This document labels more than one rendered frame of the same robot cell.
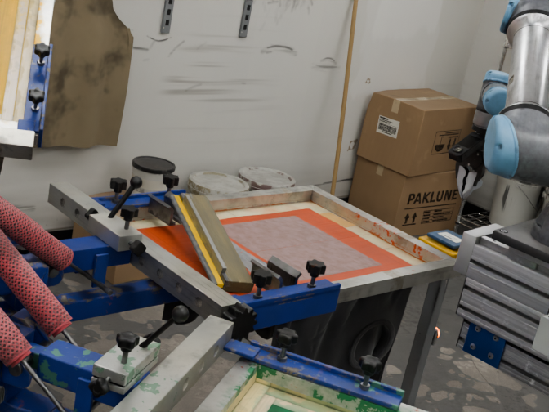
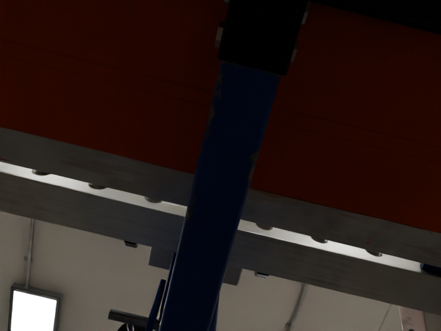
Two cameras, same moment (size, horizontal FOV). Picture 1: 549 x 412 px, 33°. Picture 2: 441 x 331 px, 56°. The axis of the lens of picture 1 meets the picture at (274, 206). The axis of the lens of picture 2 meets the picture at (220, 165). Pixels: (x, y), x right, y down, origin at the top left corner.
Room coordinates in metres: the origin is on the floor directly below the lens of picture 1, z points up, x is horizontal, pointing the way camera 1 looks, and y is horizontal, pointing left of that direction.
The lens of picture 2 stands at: (2.03, 0.11, 0.57)
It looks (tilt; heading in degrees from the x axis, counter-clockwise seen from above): 70 degrees up; 131
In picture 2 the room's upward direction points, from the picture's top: 10 degrees clockwise
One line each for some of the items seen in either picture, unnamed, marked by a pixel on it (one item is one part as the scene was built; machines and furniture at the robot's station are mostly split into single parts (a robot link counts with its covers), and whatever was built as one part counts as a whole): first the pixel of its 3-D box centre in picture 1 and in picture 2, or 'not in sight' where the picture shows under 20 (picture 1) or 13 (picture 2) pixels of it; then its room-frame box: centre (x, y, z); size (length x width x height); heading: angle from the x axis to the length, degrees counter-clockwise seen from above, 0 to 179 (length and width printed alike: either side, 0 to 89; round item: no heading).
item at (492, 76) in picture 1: (494, 92); not in sight; (2.51, -0.53, 1.40); 0.09 x 0.08 x 0.11; 175
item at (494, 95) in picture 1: (503, 100); not in sight; (2.42, -0.54, 1.40); 0.11 x 0.11 x 0.08; 85
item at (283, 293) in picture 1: (283, 303); not in sight; (1.82, -0.06, 0.97); 0.30 x 0.05 x 0.07; 135
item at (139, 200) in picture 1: (140, 208); not in sight; (2.21, 0.33, 0.97); 0.30 x 0.05 x 0.07; 135
